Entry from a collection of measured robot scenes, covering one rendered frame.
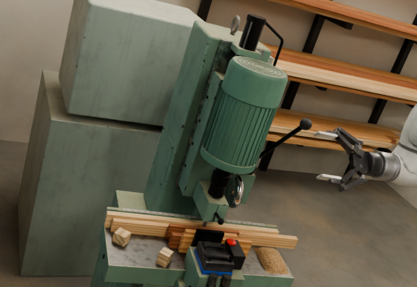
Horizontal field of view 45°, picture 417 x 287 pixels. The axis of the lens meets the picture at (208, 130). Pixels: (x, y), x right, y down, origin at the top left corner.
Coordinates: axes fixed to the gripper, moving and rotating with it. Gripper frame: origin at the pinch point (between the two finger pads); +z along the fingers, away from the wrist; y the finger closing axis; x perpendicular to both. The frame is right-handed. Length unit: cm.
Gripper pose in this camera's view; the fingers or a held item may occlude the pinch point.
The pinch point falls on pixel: (320, 154)
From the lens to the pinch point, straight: 153.2
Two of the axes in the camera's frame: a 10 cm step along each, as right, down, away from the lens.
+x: 3.9, -3.6, -8.5
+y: 0.2, -9.2, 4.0
